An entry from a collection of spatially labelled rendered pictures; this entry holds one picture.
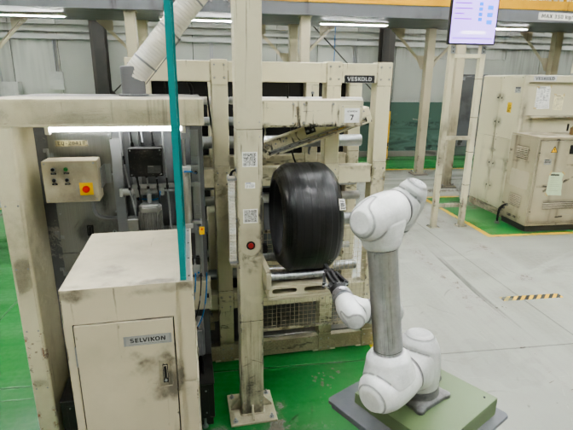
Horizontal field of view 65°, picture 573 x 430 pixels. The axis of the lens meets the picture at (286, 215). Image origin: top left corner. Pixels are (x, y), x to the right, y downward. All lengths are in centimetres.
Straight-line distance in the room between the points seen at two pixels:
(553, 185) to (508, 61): 740
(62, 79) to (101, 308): 1063
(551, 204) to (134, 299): 600
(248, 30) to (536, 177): 504
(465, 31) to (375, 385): 512
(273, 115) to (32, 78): 1011
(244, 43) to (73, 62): 992
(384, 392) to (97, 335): 94
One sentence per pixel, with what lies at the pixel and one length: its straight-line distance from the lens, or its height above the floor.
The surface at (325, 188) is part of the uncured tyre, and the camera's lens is 223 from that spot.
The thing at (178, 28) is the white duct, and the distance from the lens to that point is 250.
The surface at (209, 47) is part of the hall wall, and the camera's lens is 1157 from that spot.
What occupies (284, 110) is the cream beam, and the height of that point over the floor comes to 173.
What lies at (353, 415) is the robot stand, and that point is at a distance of 192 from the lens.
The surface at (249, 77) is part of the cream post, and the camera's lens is 222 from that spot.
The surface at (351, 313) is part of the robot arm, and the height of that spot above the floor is 100.
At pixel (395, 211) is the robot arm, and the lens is 144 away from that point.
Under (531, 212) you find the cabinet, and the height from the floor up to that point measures 28.
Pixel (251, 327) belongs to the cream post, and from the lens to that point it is 257.
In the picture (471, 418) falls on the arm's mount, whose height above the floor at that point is 72.
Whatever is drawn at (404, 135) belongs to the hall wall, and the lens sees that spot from 1251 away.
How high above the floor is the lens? 188
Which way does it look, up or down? 16 degrees down
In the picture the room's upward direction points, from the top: 1 degrees clockwise
